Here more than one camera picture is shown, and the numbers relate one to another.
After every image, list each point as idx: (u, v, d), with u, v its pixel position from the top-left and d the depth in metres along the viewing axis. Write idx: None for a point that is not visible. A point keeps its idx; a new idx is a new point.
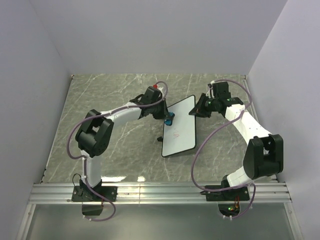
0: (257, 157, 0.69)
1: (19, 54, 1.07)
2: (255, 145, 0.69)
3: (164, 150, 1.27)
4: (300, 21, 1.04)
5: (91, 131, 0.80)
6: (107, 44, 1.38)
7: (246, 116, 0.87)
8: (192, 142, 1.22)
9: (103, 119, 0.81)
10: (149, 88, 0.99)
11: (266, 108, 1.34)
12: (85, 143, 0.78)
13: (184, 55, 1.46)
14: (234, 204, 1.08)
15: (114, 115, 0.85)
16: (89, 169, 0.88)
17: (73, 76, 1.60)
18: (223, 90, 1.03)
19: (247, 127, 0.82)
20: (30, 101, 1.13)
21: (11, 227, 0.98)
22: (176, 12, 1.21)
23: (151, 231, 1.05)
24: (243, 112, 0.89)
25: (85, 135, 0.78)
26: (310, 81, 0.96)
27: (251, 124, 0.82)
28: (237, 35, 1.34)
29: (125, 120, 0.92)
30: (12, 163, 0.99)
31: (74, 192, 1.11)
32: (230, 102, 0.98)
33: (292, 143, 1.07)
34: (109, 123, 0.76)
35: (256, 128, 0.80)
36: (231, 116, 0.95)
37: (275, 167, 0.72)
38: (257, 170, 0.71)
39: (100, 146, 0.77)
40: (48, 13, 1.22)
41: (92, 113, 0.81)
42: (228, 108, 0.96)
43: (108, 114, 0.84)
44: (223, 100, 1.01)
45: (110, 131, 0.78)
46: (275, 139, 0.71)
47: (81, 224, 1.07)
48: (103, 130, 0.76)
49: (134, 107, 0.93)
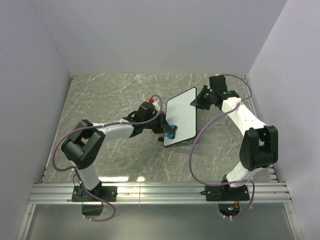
0: (253, 148, 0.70)
1: (19, 54, 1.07)
2: (251, 136, 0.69)
3: (166, 141, 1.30)
4: (299, 20, 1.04)
5: (79, 141, 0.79)
6: (107, 44, 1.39)
7: (242, 109, 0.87)
8: (192, 131, 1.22)
9: (94, 130, 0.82)
10: (141, 106, 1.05)
11: (266, 109, 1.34)
12: (71, 153, 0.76)
13: (184, 55, 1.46)
14: (234, 204, 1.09)
15: (106, 128, 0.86)
16: (82, 176, 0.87)
17: (73, 76, 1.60)
18: (219, 84, 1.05)
19: (243, 119, 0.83)
20: (30, 101, 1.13)
21: (11, 227, 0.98)
22: (176, 13, 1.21)
23: (151, 231, 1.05)
24: (239, 105, 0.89)
25: (72, 145, 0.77)
26: (310, 81, 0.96)
27: (247, 116, 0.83)
28: (237, 35, 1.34)
29: (115, 135, 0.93)
30: (12, 162, 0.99)
31: (74, 192, 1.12)
32: (226, 96, 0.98)
33: (292, 143, 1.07)
34: (100, 135, 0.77)
35: (252, 119, 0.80)
36: (226, 110, 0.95)
37: (270, 158, 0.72)
38: (253, 160, 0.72)
39: (88, 157, 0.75)
40: (48, 13, 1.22)
41: (84, 123, 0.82)
42: (224, 101, 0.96)
43: (100, 126, 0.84)
44: (220, 94, 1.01)
45: (100, 143, 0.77)
46: (270, 130, 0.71)
47: (81, 224, 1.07)
48: (93, 141, 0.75)
49: (126, 124, 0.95)
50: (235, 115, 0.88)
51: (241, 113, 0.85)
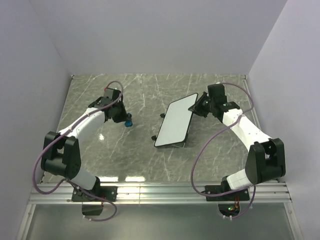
0: (260, 164, 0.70)
1: (19, 54, 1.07)
2: (257, 151, 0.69)
3: (157, 142, 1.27)
4: (299, 21, 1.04)
5: (56, 154, 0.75)
6: (107, 44, 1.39)
7: (245, 121, 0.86)
8: (181, 135, 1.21)
9: (64, 138, 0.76)
10: (108, 89, 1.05)
11: (266, 109, 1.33)
12: (54, 170, 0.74)
13: (183, 55, 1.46)
14: (234, 204, 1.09)
15: (76, 129, 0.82)
16: (78, 183, 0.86)
17: (73, 76, 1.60)
18: (219, 94, 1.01)
19: (246, 132, 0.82)
20: (30, 102, 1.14)
21: (11, 226, 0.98)
22: (176, 13, 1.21)
23: (151, 231, 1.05)
24: (241, 117, 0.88)
25: (51, 162, 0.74)
26: (310, 82, 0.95)
27: (250, 129, 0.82)
28: (237, 36, 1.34)
29: (88, 129, 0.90)
30: (12, 162, 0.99)
31: (74, 192, 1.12)
32: (226, 107, 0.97)
33: (292, 143, 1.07)
34: (73, 141, 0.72)
35: (256, 133, 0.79)
36: (228, 122, 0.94)
37: (277, 172, 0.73)
38: (260, 175, 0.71)
39: (72, 166, 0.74)
40: (49, 14, 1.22)
41: (50, 136, 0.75)
42: (224, 114, 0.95)
43: (69, 131, 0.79)
44: (220, 106, 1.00)
45: (77, 148, 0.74)
46: (276, 144, 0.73)
47: (81, 224, 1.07)
48: (67, 151, 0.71)
49: (95, 113, 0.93)
50: (238, 128, 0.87)
51: (243, 125, 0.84)
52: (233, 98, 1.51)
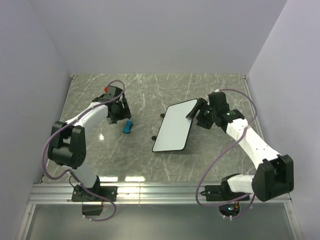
0: (268, 183, 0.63)
1: (19, 54, 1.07)
2: (266, 171, 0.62)
3: (155, 146, 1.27)
4: (299, 21, 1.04)
5: (62, 143, 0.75)
6: (107, 44, 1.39)
7: (251, 135, 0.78)
8: (180, 144, 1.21)
9: (71, 127, 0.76)
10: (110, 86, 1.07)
11: (266, 108, 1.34)
12: (60, 158, 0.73)
13: (184, 55, 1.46)
14: (234, 205, 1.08)
15: (82, 120, 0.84)
16: (79, 177, 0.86)
17: (73, 76, 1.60)
18: (221, 102, 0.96)
19: (253, 148, 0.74)
20: (30, 102, 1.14)
21: (11, 227, 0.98)
22: (176, 13, 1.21)
23: (151, 231, 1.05)
24: (246, 129, 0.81)
25: (57, 151, 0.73)
26: (310, 81, 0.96)
27: (257, 144, 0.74)
28: (237, 35, 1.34)
29: (93, 122, 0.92)
30: (12, 162, 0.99)
31: (74, 192, 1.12)
32: (230, 116, 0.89)
33: (293, 143, 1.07)
34: (80, 129, 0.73)
35: (264, 148, 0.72)
36: (233, 134, 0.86)
37: (285, 189, 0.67)
38: (269, 194, 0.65)
39: (78, 155, 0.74)
40: (48, 13, 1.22)
41: (58, 125, 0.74)
42: (228, 124, 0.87)
43: (75, 120, 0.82)
44: (223, 114, 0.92)
45: (83, 137, 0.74)
46: (285, 161, 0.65)
47: (81, 225, 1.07)
48: (75, 139, 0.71)
49: (99, 106, 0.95)
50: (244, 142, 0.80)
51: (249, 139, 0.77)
52: (233, 98, 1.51)
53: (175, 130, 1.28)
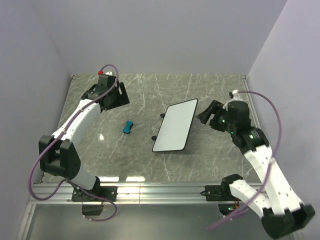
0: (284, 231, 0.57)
1: (19, 54, 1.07)
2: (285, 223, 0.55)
3: (155, 146, 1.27)
4: (299, 21, 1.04)
5: (54, 156, 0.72)
6: (107, 44, 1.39)
7: (275, 172, 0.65)
8: (180, 145, 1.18)
9: (59, 141, 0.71)
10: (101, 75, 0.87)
11: (266, 109, 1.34)
12: (54, 172, 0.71)
13: (184, 55, 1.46)
14: (234, 205, 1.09)
15: (70, 130, 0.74)
16: (77, 182, 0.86)
17: (73, 76, 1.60)
18: (244, 118, 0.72)
19: (275, 190, 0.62)
20: (30, 101, 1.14)
21: (11, 227, 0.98)
22: (176, 13, 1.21)
23: (151, 231, 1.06)
24: (271, 164, 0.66)
25: (49, 166, 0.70)
26: (310, 81, 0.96)
27: (280, 186, 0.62)
28: (237, 35, 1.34)
29: (85, 126, 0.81)
30: (12, 162, 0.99)
31: (74, 192, 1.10)
32: (254, 142, 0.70)
33: (293, 143, 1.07)
34: (69, 145, 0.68)
35: (287, 194, 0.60)
36: (252, 161, 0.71)
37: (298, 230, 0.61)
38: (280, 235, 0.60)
39: (71, 167, 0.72)
40: (48, 13, 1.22)
41: (44, 140, 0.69)
42: (251, 152, 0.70)
43: (62, 133, 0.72)
44: (245, 135, 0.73)
45: (73, 148, 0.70)
46: (308, 212, 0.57)
47: (81, 224, 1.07)
48: (64, 154, 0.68)
49: (89, 106, 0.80)
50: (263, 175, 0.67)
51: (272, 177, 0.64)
52: None
53: (175, 130, 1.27)
